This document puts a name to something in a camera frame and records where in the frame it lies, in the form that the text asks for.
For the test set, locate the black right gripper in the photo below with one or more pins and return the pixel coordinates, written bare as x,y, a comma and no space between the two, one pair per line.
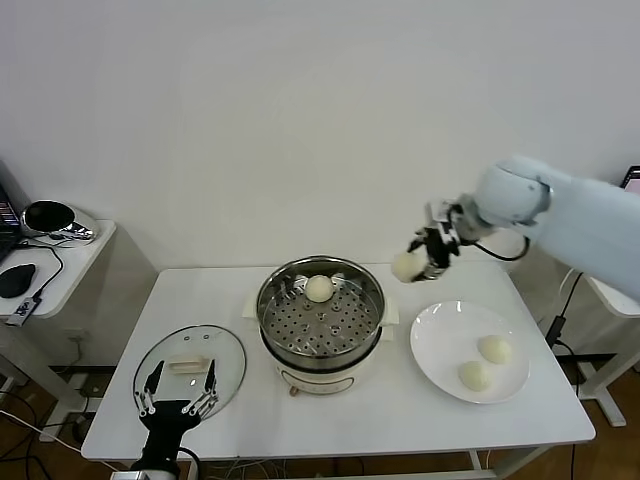
442,247

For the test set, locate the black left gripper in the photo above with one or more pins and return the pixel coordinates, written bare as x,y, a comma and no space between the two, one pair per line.
167,425

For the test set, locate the white steamed baozi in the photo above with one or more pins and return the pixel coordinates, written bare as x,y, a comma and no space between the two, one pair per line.
495,348
319,289
476,376
406,267

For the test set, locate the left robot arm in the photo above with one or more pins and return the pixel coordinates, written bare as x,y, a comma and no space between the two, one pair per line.
155,472

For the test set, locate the perforated steel steamer basket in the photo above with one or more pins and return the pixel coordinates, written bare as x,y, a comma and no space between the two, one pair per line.
300,330

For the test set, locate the white round plate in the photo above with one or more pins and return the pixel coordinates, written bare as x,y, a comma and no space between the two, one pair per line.
445,330

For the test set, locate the white side table with label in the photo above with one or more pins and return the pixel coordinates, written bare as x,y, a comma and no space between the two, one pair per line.
537,285

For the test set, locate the white side table with mouse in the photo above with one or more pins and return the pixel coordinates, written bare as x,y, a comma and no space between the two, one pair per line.
75,270

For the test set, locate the grey usb hub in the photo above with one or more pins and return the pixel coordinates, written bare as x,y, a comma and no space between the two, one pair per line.
22,310

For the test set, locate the black computer mouse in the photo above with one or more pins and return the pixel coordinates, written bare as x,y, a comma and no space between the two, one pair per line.
17,280

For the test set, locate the black flat bar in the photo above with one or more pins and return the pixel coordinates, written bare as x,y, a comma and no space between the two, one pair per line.
590,361

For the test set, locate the silver black headset device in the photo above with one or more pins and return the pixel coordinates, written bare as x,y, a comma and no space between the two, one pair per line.
47,217

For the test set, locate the dark laptop with code screen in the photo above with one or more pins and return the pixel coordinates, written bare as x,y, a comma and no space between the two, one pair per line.
6,215

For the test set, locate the white table frame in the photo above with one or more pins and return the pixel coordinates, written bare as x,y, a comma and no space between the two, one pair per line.
480,460

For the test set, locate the grey laptop with camera views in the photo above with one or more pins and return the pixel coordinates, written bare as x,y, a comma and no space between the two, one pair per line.
634,180

